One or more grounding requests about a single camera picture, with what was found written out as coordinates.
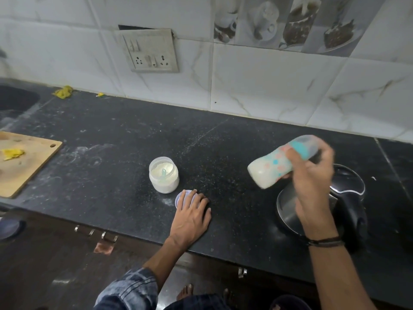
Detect yellow peel scrap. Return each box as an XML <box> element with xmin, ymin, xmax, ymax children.
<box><xmin>1</xmin><ymin>149</ymin><xmax>26</xmax><ymax>161</ymax></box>

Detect glass jar of white powder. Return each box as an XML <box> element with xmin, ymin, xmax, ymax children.
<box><xmin>148</xmin><ymin>156</ymin><xmax>180</xmax><ymax>194</ymax></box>

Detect person's foot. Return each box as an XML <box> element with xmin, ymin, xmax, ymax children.
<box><xmin>223</xmin><ymin>288</ymin><xmax>237</xmax><ymax>307</ymax></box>
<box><xmin>176</xmin><ymin>284</ymin><xmax>194</xmax><ymax>301</ymax></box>

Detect person's right foot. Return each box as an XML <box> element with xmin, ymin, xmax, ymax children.
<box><xmin>223</xmin><ymin>288</ymin><xmax>237</xmax><ymax>307</ymax></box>

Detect clear baby bottle teal print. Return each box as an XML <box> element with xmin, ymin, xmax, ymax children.
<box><xmin>247</xmin><ymin>145</ymin><xmax>294</xmax><ymax>190</ymax></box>

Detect clear blue round lid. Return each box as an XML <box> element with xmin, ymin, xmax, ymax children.
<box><xmin>0</xmin><ymin>218</ymin><xmax>25</xmax><ymax>241</ymax></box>

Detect lavender round jar lid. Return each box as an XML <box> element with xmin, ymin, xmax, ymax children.
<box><xmin>175</xmin><ymin>189</ymin><xmax>198</xmax><ymax>210</ymax></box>

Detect grey wall switch socket plate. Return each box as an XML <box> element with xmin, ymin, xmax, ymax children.
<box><xmin>116</xmin><ymin>28</ymin><xmax>180</xmax><ymax>74</ymax></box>

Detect wooden cutting board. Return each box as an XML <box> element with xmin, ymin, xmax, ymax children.
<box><xmin>0</xmin><ymin>131</ymin><xmax>63</xmax><ymax>199</ymax></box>

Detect crumpled yellow cloth scrap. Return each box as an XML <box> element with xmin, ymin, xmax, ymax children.
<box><xmin>52</xmin><ymin>85</ymin><xmax>74</xmax><ymax>99</ymax></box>

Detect person's left hand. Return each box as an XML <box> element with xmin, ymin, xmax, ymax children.
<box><xmin>168</xmin><ymin>189</ymin><xmax>212</xmax><ymax>252</ymax></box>

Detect teal baby bottle cap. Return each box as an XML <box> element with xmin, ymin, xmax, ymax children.
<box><xmin>289</xmin><ymin>134</ymin><xmax>320</xmax><ymax>161</ymax></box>

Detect person's left foot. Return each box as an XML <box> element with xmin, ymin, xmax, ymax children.
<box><xmin>176</xmin><ymin>284</ymin><xmax>194</xmax><ymax>301</ymax></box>

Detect person's right hand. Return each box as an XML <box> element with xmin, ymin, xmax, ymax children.
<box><xmin>285</xmin><ymin>137</ymin><xmax>339</xmax><ymax>244</ymax></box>

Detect black kitchen sink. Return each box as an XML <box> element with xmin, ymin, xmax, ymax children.
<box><xmin>0</xmin><ymin>85</ymin><xmax>41</xmax><ymax>120</ymax></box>

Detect person's left forearm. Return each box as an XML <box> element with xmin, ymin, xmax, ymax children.
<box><xmin>143</xmin><ymin>237</ymin><xmax>191</xmax><ymax>293</ymax></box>

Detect blue plaid shirt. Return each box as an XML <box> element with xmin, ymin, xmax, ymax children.
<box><xmin>93</xmin><ymin>267</ymin><xmax>159</xmax><ymax>310</ymax></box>

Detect steel black electric kettle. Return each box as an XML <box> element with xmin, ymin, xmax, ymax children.
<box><xmin>276</xmin><ymin>164</ymin><xmax>368</xmax><ymax>252</ymax></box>

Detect black wrist bands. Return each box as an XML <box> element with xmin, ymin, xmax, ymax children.
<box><xmin>305</xmin><ymin>236</ymin><xmax>345</xmax><ymax>248</ymax></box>

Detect purple waste bin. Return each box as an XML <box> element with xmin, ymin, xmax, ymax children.
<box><xmin>270</xmin><ymin>294</ymin><xmax>312</xmax><ymax>310</ymax></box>

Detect person's right forearm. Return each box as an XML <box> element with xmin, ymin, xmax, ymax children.
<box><xmin>308</xmin><ymin>240</ymin><xmax>378</xmax><ymax>310</ymax></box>

